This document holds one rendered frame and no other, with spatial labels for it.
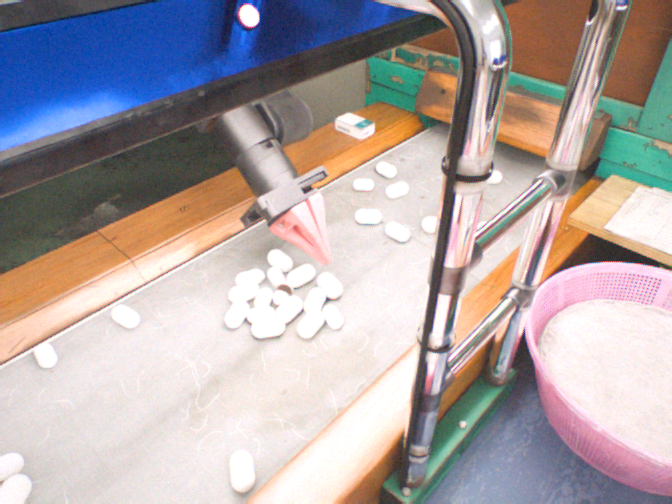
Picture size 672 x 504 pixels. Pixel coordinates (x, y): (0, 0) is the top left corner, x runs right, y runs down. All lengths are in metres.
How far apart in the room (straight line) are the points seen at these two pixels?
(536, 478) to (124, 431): 0.39
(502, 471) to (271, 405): 0.24
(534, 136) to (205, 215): 0.49
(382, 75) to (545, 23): 0.31
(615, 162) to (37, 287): 0.79
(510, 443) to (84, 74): 0.50
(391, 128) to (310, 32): 0.60
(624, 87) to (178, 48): 0.67
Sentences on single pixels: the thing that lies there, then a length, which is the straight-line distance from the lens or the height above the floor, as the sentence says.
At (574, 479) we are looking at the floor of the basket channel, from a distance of 0.60.
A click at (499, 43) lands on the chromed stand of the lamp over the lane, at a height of 1.09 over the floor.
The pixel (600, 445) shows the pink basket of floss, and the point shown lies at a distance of 0.55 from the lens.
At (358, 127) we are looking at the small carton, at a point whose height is 0.78.
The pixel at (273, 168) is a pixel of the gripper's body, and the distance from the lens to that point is 0.59.
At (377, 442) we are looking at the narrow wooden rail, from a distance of 0.47.
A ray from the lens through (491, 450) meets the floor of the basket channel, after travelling 0.59.
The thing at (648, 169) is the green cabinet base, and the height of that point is 0.80.
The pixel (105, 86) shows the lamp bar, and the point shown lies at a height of 1.07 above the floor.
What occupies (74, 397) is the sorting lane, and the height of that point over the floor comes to 0.74.
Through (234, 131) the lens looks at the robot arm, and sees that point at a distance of 0.60.
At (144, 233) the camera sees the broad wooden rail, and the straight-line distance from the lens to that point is 0.71.
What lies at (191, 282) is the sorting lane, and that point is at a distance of 0.65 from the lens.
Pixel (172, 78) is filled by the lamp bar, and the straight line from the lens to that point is 0.29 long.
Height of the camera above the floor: 1.16
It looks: 39 degrees down
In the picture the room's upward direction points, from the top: straight up
